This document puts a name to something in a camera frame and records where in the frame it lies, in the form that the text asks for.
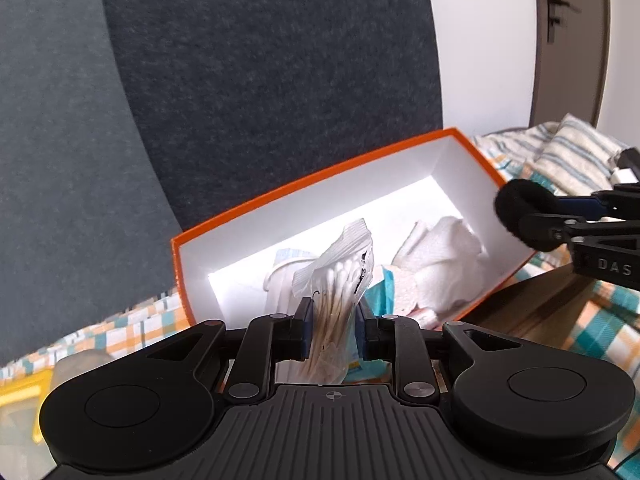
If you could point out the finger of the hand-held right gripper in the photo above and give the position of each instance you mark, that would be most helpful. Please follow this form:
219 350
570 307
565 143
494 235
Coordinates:
550 232
575 204

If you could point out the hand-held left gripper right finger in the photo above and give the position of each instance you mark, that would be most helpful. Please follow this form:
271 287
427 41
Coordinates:
361 335

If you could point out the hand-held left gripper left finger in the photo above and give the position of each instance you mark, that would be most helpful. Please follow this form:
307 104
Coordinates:
304 330

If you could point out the black fluffy puff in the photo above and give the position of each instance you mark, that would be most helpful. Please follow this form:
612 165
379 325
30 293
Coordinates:
515 200

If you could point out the bag of cotton swabs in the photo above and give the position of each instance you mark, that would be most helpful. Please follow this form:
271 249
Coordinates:
335 280

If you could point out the pink tissue pack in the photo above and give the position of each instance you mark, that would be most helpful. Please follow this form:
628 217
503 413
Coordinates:
425 316

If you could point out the white knitted cloth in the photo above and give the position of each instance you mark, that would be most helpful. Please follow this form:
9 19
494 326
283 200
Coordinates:
440 260

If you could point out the orange cardboard box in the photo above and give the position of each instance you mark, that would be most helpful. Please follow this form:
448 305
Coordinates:
320 200

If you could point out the striped cloth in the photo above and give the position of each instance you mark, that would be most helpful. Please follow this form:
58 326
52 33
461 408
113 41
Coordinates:
575 155

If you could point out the white charger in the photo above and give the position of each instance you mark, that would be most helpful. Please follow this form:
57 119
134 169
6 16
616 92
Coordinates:
624 176

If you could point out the brown door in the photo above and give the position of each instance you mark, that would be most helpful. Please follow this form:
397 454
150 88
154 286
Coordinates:
575 75

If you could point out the dark grey headboard panel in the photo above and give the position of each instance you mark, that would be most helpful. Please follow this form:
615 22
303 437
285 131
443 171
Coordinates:
280 85

